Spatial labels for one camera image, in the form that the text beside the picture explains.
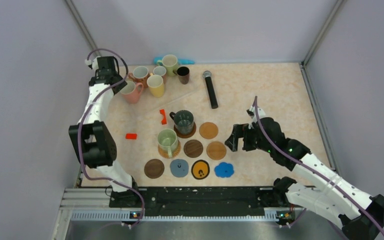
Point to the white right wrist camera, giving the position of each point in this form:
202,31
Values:
255,113

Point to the dark wooden round coaster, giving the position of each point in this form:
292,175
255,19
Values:
185,136

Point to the tan wooden round coaster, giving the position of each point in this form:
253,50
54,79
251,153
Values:
216,150

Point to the light brown round coaster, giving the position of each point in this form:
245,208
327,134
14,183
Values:
208,130

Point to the orange plastic piece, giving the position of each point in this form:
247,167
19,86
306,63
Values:
164,117

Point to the sage green mug back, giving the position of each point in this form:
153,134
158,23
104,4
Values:
170,62

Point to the yellow mug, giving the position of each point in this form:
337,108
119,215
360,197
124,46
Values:
156,85

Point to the brown mug white interior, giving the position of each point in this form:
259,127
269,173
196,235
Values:
140,75

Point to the dark walnut round coaster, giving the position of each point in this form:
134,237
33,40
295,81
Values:
193,148

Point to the blue cloud shaped coaster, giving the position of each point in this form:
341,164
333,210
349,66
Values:
224,170

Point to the walnut grooved round coaster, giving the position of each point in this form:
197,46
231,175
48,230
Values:
154,168

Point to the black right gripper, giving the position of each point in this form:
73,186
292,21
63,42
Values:
240,130

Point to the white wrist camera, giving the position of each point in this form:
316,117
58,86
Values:
92,63
255,113

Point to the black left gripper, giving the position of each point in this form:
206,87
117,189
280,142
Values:
121,86

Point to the light blue plastic object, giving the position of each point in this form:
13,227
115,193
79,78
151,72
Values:
181,61

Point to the dark green mug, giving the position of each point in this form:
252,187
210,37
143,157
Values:
183,120

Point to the orange black smiley coaster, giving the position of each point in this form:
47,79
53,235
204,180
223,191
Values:
200,169

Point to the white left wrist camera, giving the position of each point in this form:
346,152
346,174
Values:
92,63

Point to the light green mug front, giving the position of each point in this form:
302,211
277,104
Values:
168,142

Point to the black handheld microphone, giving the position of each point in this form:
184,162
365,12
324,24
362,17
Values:
207,75

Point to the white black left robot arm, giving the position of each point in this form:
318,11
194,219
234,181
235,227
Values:
94,146

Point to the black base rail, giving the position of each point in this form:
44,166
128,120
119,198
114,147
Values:
213,201

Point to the pink mug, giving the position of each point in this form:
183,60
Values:
132,91

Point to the small grey blue mug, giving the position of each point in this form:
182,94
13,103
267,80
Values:
161,71

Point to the small orange rectangular block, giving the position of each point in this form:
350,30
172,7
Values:
131,136

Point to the dark brown mug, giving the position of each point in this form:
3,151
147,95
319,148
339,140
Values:
183,74

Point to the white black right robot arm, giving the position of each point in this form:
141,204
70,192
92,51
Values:
359,215

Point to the grey smiley silicone coaster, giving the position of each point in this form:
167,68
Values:
179,168

